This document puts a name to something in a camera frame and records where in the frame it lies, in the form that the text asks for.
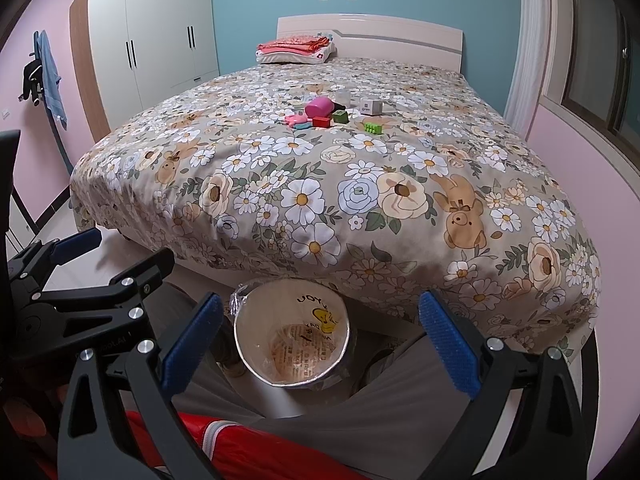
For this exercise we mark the pink plastic cup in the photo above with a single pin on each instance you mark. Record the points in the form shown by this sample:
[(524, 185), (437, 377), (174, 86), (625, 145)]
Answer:
[(321, 106)]

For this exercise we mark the green lego brick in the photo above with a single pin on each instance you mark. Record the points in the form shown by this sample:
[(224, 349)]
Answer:
[(372, 127)]

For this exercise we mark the white medicine box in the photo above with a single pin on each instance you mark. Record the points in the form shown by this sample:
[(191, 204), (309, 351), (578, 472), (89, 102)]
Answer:
[(371, 107)]

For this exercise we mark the black hanging garment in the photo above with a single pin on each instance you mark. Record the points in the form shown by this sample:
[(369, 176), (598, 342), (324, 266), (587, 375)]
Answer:
[(32, 82)]

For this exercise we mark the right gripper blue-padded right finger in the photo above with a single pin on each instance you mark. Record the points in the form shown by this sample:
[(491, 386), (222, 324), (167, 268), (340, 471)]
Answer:
[(547, 438)]

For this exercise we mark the dark green cube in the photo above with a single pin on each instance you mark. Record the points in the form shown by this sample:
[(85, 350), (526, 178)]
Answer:
[(340, 117)]

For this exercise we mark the black coat rack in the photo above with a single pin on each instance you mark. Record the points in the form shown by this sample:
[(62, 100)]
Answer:
[(54, 125)]

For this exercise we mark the folded red blanket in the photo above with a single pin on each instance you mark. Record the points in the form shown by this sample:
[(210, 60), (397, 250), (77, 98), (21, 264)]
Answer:
[(305, 45)]

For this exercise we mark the black metal rack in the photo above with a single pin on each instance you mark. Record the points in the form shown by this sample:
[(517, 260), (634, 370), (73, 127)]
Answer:
[(18, 228)]

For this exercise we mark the white wardrobe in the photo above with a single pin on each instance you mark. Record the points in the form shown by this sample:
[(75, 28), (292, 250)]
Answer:
[(130, 55)]

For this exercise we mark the trash bin with plastic liner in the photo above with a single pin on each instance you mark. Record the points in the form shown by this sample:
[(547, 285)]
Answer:
[(292, 333)]

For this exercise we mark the white curtain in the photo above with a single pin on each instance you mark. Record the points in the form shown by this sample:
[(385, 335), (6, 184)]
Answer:
[(530, 64)]

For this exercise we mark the clear round pencil sharpener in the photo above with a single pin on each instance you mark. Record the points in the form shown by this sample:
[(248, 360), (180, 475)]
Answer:
[(343, 97)]

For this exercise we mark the blue hanging towel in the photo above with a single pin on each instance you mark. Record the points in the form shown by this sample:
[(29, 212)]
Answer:
[(50, 77)]

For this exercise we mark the cream bed headboard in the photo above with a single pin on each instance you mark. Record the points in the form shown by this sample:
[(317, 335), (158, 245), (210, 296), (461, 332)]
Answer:
[(382, 37)]

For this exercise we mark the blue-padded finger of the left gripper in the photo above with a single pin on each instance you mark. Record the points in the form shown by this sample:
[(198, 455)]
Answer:
[(39, 260), (126, 289)]

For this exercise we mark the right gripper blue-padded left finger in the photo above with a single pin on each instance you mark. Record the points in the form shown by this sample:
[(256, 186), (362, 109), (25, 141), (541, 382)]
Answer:
[(96, 440)]

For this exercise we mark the dark window frame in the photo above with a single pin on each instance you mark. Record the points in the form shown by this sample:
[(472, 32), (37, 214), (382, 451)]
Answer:
[(602, 85)]

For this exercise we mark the floral bed cover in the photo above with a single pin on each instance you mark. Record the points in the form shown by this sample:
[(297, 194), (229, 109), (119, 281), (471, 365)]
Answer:
[(447, 197)]

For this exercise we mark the red wooden block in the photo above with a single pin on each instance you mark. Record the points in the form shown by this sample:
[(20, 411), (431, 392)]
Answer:
[(321, 122)]

